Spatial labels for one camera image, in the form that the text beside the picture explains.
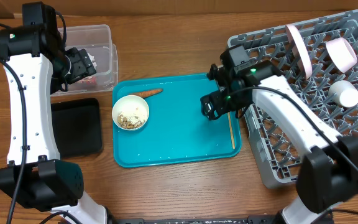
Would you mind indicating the cream bowl with food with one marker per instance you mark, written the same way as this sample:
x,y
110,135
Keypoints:
x,y
130,113

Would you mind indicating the teal plastic tray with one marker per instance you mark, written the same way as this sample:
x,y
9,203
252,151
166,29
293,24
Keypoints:
x,y
176,130

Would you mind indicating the pink shallow bowl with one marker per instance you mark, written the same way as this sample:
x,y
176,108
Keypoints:
x,y
341,54

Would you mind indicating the grey dishwasher rack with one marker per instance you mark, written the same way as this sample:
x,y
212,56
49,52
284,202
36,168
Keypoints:
x,y
276,158

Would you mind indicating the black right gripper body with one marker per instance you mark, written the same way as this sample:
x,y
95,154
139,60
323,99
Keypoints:
x,y
225,101

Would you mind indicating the black rectangular tray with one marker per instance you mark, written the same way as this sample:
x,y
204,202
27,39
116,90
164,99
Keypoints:
x,y
77,127

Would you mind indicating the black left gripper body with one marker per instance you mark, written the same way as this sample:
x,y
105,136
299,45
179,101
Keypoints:
x,y
78,67

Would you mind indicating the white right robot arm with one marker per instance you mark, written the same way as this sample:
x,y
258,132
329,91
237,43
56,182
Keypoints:
x,y
329,169

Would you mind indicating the orange carrot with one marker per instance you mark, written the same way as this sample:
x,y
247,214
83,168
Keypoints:
x,y
148,93

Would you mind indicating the white napkin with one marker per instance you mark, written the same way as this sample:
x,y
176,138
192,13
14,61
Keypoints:
x,y
92,60

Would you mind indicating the red foil wrapper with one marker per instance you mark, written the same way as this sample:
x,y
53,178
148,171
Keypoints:
x,y
90,81

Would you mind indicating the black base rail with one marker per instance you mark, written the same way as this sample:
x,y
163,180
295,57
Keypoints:
x,y
253,219

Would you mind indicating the clear plastic bin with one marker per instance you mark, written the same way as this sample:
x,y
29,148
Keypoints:
x,y
97,41

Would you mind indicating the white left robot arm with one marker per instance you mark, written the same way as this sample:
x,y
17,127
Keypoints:
x,y
35,62

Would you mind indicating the small white cup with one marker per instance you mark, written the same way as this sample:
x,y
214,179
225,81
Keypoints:
x,y
344,93

